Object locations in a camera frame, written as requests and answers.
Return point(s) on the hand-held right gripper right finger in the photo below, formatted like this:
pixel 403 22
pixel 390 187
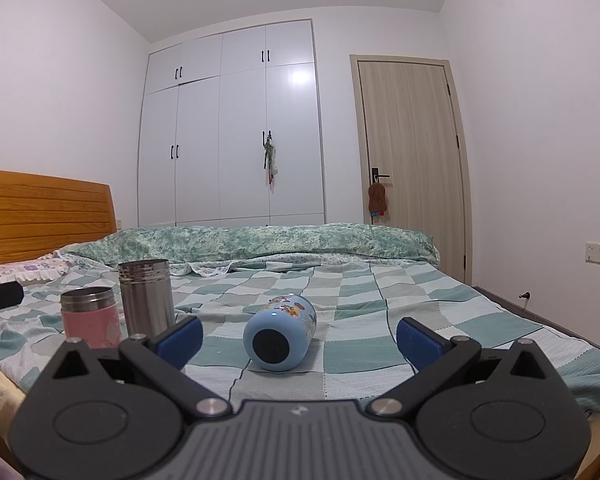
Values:
pixel 421 344

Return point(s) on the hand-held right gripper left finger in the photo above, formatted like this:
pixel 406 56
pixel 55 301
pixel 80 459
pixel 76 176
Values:
pixel 182 341

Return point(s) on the blue cartoon print cup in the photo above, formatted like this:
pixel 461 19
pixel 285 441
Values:
pixel 290 325

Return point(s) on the stainless steel cup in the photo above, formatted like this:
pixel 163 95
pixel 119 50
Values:
pixel 146 305

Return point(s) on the pink thermos cup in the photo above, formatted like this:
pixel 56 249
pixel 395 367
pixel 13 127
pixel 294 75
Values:
pixel 92 322

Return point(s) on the green checkered bed sheet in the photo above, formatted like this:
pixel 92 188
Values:
pixel 430 300

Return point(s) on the green floral duvet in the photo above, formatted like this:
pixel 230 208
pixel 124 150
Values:
pixel 280 242

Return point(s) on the brown hanging bag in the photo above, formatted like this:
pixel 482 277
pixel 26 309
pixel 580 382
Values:
pixel 378 200

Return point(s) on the purple floral pillow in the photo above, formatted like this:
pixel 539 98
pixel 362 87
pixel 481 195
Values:
pixel 15 272

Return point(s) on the light wooden door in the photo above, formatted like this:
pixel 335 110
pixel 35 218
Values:
pixel 410 160

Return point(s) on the black device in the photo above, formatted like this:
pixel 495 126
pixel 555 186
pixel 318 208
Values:
pixel 0 296

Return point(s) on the wooden bed headboard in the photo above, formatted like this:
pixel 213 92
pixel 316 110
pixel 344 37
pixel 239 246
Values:
pixel 40 215

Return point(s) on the green hanging ornament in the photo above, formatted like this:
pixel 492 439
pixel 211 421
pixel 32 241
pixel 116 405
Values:
pixel 270 157

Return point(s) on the white wardrobe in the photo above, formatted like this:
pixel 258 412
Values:
pixel 230 135

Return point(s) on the dark bed frame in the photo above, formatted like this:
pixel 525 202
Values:
pixel 545 320

